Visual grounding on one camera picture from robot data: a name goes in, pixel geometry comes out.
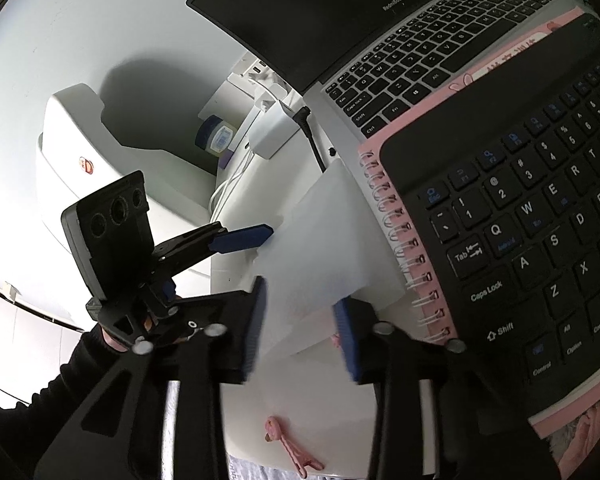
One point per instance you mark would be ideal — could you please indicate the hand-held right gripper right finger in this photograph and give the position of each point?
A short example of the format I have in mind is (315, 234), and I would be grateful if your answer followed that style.
(347, 340)

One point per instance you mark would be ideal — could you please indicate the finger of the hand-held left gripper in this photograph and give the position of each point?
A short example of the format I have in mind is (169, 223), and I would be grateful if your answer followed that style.
(242, 237)
(168, 292)

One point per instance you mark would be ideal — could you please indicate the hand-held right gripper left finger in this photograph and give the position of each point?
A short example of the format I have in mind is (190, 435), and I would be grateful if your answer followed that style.
(255, 330)

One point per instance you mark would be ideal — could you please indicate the white tissue sheet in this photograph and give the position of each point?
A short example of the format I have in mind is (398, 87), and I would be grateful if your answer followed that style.
(320, 250)

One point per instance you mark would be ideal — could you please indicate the person's left forearm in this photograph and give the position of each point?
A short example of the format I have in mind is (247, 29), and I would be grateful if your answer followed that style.
(40, 410)

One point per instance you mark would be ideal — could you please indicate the person's left hand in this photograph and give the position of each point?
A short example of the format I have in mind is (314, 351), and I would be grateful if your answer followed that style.
(116, 342)

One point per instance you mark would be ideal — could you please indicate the white desk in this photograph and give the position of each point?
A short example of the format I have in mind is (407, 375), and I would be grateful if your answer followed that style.
(280, 402)

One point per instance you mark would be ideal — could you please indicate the blue lid jar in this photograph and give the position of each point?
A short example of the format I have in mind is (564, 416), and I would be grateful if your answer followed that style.
(216, 134)

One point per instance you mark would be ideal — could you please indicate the white charger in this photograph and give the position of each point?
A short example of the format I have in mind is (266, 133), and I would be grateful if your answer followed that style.
(275, 130)

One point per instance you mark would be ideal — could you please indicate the pink hair clip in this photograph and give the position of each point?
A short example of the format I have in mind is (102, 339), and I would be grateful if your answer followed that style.
(292, 447)

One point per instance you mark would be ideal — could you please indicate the purple fleece blanket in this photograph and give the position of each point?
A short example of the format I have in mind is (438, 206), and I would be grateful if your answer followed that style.
(250, 471)

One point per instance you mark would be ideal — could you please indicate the white plug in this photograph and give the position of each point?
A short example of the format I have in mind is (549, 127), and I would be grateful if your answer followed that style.
(269, 91)

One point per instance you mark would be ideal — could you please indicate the black keyboard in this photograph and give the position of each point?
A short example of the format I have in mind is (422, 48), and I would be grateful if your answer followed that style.
(530, 260)

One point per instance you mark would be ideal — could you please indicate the silver laptop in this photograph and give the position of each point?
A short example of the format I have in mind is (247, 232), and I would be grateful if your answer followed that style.
(305, 10)

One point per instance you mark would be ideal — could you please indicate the pink spiral notebook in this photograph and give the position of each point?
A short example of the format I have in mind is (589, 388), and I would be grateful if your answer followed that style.
(510, 62)

